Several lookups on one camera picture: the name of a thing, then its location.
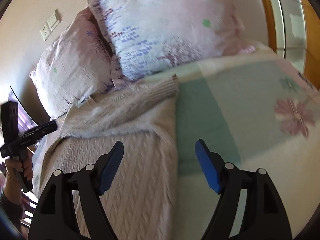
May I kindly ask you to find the left floral pink pillow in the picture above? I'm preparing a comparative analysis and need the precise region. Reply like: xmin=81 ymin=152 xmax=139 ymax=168
xmin=29 ymin=8 xmax=125 ymax=119

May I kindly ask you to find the person's left hand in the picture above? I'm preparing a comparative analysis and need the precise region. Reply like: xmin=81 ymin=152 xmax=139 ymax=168
xmin=5 ymin=151 xmax=34 ymax=181

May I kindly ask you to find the right floral blue pillow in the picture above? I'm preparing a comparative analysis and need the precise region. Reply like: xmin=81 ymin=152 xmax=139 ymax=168
xmin=87 ymin=0 xmax=255 ymax=80

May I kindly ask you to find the wooden chair beside bed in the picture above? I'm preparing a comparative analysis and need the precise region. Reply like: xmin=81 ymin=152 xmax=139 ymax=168
xmin=0 ymin=164 xmax=41 ymax=233

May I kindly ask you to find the white wall switch plate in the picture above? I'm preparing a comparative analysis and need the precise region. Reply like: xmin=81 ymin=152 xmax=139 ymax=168
xmin=40 ymin=9 xmax=61 ymax=41

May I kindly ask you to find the beige cable-knit sweater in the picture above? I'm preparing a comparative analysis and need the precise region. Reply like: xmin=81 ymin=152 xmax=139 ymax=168
xmin=29 ymin=76 xmax=179 ymax=239

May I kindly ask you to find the patchwork floral bed sheet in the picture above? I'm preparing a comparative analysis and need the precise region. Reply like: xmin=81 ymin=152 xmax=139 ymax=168
xmin=32 ymin=43 xmax=320 ymax=240

